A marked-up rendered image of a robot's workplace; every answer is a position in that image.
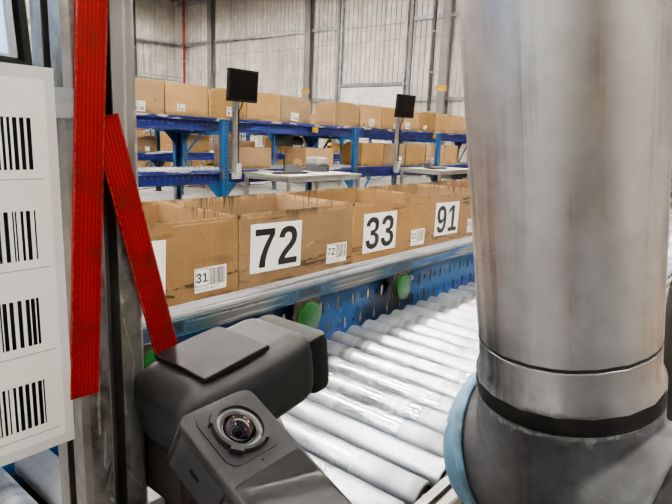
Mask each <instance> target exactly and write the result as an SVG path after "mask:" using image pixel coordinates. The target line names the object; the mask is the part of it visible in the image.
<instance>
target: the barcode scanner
mask: <svg viewBox="0 0 672 504"><path fill-rule="evenodd" d="M154 357H155V359H156V360H157V361H155V362H153V363H152V364H150V365H149V366H148V367H146V368H145V369H143V370H142V371H141V373H140V374H139V376H138V378H137V380H136V400H137V406H138V411H139V417H140V422H141V425H142V427H143V429H144V431H145V433H146V434H147V435H148V436H149V437H150V438H152V439H153V440H155V441H156V442H158V443H159V444H161V445H162V446H164V447H165V448H167V449H168V450H169V449H170V446H171V444H172V441H173V439H174V436H175V433H176V431H177V428H178V426H179V423H180V421H181V418H182V417H183V416H184V415H187V414H189V413H191V412H193V411H195V410H198V409H200V408H202V407H204V406H207V405H209V404H211V403H213V402H215V401H218V400H220V399H222V398H224V397H227V396H229V395H231V394H233V393H235V392H238V391H243V390H248V391H251V392H252V393H253V394H255V396H256V397H257V398H258V399H259V400H260V401H261V402H262V403H263V405H264V406H265V407H266V408H267V409H268V410H269V411H270V412H271V413H272V415H273V416H274V417H275V418H276V419H278V418H279V417H281V416H282V415H284V414H285V413H286V412H288V411H289V410H291V409H292V408H294V407H295V406H297V405H298V404H300V403H301V402H303V401H304V400H305V399H306V398H307V397H308V396H309V394H310V393H318V392H319V391H321V390H322V389H324V388H325V387H326V386H327V384H328V382H329V369H328V352H327V338H326V335H325V333H324V332H322V331H321V330H318V329H315V328H312V327H309V326H305V325H302V324H299V323H296V322H293V321H290V320H287V319H284V318H281V317H278V316H275V315H264V316H262V317H260V318H258V319H254V318H251V319H246V320H243V321H241V322H239V323H237V324H235V325H233V326H230V327H228V328H223V327H221V326H216V327H214V328H212V329H210V330H207V331H205V332H203V333H201V334H199V335H196V336H194V337H192V338H190V339H188V340H185V341H183V342H181V343H179V344H177V345H174V346H172V347H170V348H168V349H166V350H163V351H161V352H159V353H157V354H155V356H154Z"/></svg>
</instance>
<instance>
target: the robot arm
mask: <svg viewBox="0 0 672 504"><path fill-rule="evenodd" d="M458 6H459V22H460V39H461V56H462V72H463V89H464V106H465V122H466V139H467V156H468V172H469V189H470V206H471V222H472V239H473V256H474V272H475V289H476V306H477V322H478V339H479V355H478V357H477V360H476V372H475V373H474V374H472V375H471V376H470V377H469V378H468V379H467V381H466V382H465V383H464V384H463V386H462V387H461V389H460V390H459V392H458V394H457V395H456V397H455V399H454V401H453V403H452V406H451V408H450V411H449V414H448V417H447V422H448V424H447V427H446V432H445V437H444V441H443V455H444V464H445V469H446V473H447V476H448V479H449V482H450V484H451V486H452V488H453V490H454V492H455V493H456V495H457V496H458V497H459V499H460V500H461V501H462V502H463V503H464V504H672V421H669V420H668V419H667V403H668V397H667V396H668V373H667V369H666V367H665V365H664V363H663V360H664V337H665V313H666V289H667V265H668V241H669V217H670V193H671V169H672V0H458ZM167 461H168V463H169V465H170V466H171V468H172V469H173V470H174V472H175V473H176V474H177V476H178V477H179V478H180V480H181V481H182V482H183V484H184V485H185V486H186V488H187V489H188V491H189V492H190V493H191V495H192V496H193V497H194V499H195V500H196V501H197V503H198V504H352V503H351V502H350V501H349V500H348V499H347V497H346V496H345V495H344V494H343V493H342V492H341V491H340V490H339V488H338V487H337V486H336V485H335V484H334V483H333V482H332V481H331V480H330V478H329V477H328V476H327V475H326V474H325V473H324V472H323V471H322V469H321V468H320V467H319V466H318V465H317V464H316V463H315V462H314V460H313V459H312V458H311V457H310V456H309V455H308V454H307V453H306V452H305V450H304V449H303V448H302V447H301V446H300V445H299V444H298V443H297V441H296V440H295V439H294V438H293V437H292V436H291V435H290V434H289V433H288V431H287V430H286V429H285V428H284V427H283V426H282V425H281V424H280V422H279V421H278V420H277V419H276V418H275V417H274V416H273V415H272V413H271V412H270V411H269V410H268V409H267V408H266V407H265V406H264V405H263V403H262V402H261V401H260V400H259V399H258V398H257V397H256V396H255V394H253V393H252V392H251V391H248V390H243V391H238V392H235V393H233V394H231V395H229V396H227V397H224V398H222V399H220V400H218V401H215V402H213V403H211V404H209V405H207V406H204V407H202V408H200V409H198V410H195V411H193V412H191V413H189V414H187V415H184V416H183V417H182V418H181V421H180V423H179V426H178V428H177V431H176V433H175V436H174V439H173V441H172V444H171V446H170V449H169V451H168V455H167Z"/></svg>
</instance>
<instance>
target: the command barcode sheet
mask: <svg viewBox="0 0 672 504"><path fill-rule="evenodd" d="M56 118H65V119H74V88H65V87H54V76H53V68H47V67H38V66H30V65H21V64H13V63H4V62H0V467H2V466H5V465H8V464H10V463H13V462H15V461H18V460H21V459H23V458H26V457H28V456H31V455H34V454H36V453H39V452H41V451H44V450H47V449H49V448H52V447H54V446H57V445H59V444H62V443H65V442H67V441H70V440H72V439H75V433H74V416H73V400H70V380H71V365H70V348H69V331H68V314H67V297H66V280H65V263H64V246H63V229H62V212H61V195H60V178H59V161H58V144H57V127H56Z"/></svg>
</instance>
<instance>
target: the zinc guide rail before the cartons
mask: <svg viewBox="0 0 672 504"><path fill-rule="evenodd" d="M472 243H473V239H472V236H468V237H464V238H460V239H455V240H451V241H447V242H443V243H438V244H434V245H430V246H426V247H421V248H417V249H413V250H409V251H404V252H400V253H396V254H392V255H387V256H383V257H379V258H375V259H371V260H366V261H362V262H358V263H354V264H349V265H345V266H341V267H337V268H332V269H328V270H324V271H320V272H315V273H311V274H307V275H303V276H299V277H294V278H290V279H286V280H282V281H277V282H273V283H269V284H265V285H260V286H256V287H252V288H248V289H243V290H239V291H235V292H231V293H226V294H222V295H218V296H214V297H210V298H205V299H201V300H197V301H193V302H188V303H184V304H180V305H176V306H171V307H168V308H169V311H170V315H171V319H172V321H176V320H179V319H183V318H187V317H191V316H195V315H199V314H202V313H206V312H210V311H214V310H218V309H222V308H226V307H229V306H233V305H237V304H241V303H245V302H249V301H253V300H256V299H260V298H264V297H268V296H272V295H276V294H279V293H283V292H287V291H291V290H295V289H299V288H303V287H306V286H310V285H314V284H318V283H322V282H326V281H330V280H333V279H337V278H341V277H345V276H349V275H353V274H356V273H360V272H364V271H368V270H372V269H376V268H380V267H383V266H387V265H391V264H395V263H399V262H403V261H407V260H410V259H414V258H418V257H422V256H426V255H430V254H433V253H437V252H441V251H445V250H449V249H453V248H457V247H460V246H464V245H468V244H472ZM142 322H143V329H145V328H147V326H146V322H145V319H144V315H143V313H142Z"/></svg>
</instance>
